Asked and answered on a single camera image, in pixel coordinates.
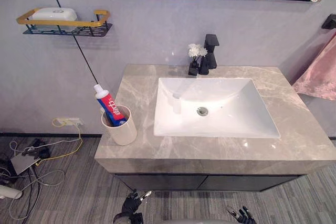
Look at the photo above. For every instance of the black vase with white flowers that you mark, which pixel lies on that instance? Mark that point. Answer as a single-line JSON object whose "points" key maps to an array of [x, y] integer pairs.
{"points": [[195, 58]]}

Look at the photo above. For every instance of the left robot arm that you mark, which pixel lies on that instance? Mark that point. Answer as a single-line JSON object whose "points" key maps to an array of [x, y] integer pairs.
{"points": [[127, 218]]}

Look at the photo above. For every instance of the white device on floor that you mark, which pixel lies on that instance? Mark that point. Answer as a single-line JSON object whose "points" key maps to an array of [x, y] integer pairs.
{"points": [[9, 192]]}

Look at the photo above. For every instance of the black and gold wall shelf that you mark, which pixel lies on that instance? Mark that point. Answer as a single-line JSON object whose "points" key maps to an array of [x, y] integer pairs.
{"points": [[65, 28]]}

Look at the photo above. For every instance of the pink towel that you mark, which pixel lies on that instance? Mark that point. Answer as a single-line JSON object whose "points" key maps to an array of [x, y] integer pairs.
{"points": [[319, 73]]}

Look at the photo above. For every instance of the metal sink drain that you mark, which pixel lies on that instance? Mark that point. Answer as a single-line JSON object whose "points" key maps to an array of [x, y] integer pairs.
{"points": [[202, 111]]}

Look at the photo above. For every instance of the white soap box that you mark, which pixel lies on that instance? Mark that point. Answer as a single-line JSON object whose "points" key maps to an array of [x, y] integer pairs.
{"points": [[55, 16]]}

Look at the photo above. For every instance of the wall power outlet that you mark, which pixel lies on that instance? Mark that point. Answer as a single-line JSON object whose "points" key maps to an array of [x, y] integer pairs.
{"points": [[72, 122]]}

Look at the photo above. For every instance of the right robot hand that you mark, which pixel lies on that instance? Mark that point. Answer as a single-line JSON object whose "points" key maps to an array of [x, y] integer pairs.
{"points": [[244, 214]]}

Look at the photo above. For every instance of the black faucet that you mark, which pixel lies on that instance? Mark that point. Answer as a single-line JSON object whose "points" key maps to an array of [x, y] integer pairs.
{"points": [[210, 56]]}

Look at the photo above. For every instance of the white rectangular sink basin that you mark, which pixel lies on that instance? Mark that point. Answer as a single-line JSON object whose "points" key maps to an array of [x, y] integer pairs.
{"points": [[214, 107]]}

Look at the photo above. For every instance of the dark vanity cabinet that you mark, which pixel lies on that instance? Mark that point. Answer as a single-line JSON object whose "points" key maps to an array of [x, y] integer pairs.
{"points": [[207, 182]]}

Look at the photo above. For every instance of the beige ceramic cup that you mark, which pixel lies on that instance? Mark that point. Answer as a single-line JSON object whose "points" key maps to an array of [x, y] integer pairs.
{"points": [[120, 127]]}

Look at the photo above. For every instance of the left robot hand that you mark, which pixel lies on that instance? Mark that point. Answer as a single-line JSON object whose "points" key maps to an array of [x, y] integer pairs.
{"points": [[130, 205]]}

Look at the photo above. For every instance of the red blue toothpaste tube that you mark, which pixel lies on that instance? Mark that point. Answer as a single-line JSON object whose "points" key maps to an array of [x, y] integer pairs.
{"points": [[109, 106]]}

